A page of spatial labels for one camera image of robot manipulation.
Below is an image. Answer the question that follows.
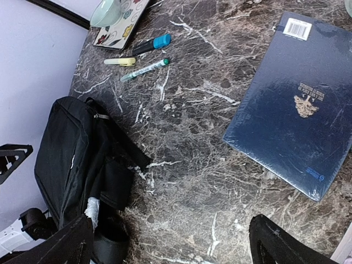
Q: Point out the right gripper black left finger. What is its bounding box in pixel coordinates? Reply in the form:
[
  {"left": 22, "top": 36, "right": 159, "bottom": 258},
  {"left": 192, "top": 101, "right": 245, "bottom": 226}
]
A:
[{"left": 1, "top": 214, "right": 94, "bottom": 264}]

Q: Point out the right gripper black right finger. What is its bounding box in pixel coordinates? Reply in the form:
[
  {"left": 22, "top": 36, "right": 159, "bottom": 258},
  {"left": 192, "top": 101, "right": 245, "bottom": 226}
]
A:
[{"left": 249, "top": 214, "right": 335, "bottom": 264}]

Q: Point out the black student backpack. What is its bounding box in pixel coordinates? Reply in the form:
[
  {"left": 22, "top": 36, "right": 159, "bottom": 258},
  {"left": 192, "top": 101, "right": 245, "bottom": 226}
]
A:
[{"left": 34, "top": 96, "right": 153, "bottom": 264}]

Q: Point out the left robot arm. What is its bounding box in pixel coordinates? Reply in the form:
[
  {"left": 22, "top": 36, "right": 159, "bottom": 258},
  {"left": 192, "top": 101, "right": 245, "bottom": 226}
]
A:
[{"left": 1, "top": 144, "right": 56, "bottom": 257}]

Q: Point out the dark blue wrapped book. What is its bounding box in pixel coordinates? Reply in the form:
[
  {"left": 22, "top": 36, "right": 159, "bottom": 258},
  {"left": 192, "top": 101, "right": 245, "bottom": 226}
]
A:
[{"left": 223, "top": 12, "right": 351, "bottom": 201}]

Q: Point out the yellow highlighter pen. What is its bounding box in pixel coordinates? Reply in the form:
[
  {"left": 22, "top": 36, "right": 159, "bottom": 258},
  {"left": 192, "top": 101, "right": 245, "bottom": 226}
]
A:
[{"left": 103, "top": 57, "right": 136, "bottom": 67}]

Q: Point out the green capped white pen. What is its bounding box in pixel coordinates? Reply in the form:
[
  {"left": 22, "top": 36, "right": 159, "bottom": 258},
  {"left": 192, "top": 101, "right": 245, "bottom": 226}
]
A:
[{"left": 120, "top": 58, "right": 170, "bottom": 83}]

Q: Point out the floral square plate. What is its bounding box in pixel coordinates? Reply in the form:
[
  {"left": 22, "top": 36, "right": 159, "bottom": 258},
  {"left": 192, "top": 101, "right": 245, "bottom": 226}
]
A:
[{"left": 93, "top": 1, "right": 150, "bottom": 50}]

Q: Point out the blue capped black marker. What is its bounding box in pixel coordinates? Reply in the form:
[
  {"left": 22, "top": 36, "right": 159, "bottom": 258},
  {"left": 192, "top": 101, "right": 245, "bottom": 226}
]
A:
[{"left": 132, "top": 34, "right": 172, "bottom": 56}]

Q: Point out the pale green bowl on plate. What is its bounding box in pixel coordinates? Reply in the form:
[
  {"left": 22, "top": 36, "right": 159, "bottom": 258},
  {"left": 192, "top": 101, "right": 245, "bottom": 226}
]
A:
[{"left": 90, "top": 0, "right": 123, "bottom": 28}]

